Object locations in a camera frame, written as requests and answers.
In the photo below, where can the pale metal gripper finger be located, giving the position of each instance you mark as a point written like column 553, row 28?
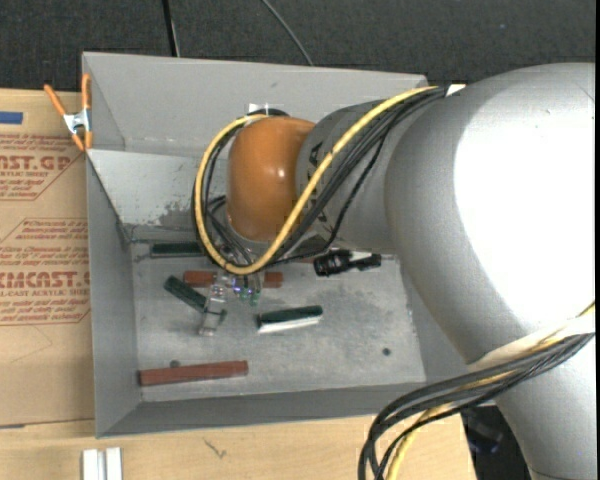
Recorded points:
column 221, row 294
column 207, row 324

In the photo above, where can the dark green flat block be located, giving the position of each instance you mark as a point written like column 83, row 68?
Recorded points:
column 182, row 290
column 175, row 249

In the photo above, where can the long red-brown flat block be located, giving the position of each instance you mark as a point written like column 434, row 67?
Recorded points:
column 195, row 373

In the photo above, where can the dark green block white side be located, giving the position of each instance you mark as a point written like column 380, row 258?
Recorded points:
column 290, row 316

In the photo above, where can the grey metal bin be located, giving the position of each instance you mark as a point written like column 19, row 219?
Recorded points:
column 305, row 353

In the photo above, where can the brown cardboard board red print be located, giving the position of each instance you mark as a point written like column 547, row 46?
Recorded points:
column 35, row 248

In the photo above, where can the black cylinder on white bracket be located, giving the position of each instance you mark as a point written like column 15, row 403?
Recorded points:
column 336, row 263

